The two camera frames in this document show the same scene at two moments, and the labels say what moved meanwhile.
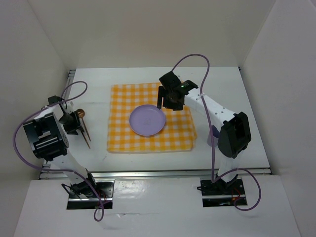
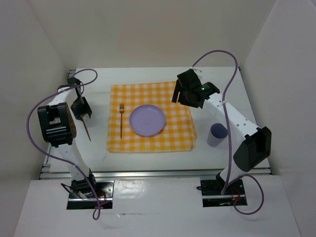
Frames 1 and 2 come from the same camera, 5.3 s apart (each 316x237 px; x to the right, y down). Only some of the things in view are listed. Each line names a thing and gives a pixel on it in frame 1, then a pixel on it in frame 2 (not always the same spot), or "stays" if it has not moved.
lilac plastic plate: [147, 120] stays
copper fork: [85, 138] → [121, 110]
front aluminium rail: [153, 174] stays
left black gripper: [76, 125] → [85, 110]
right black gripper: [160, 91] → [177, 91]
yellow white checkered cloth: [178, 134] stays
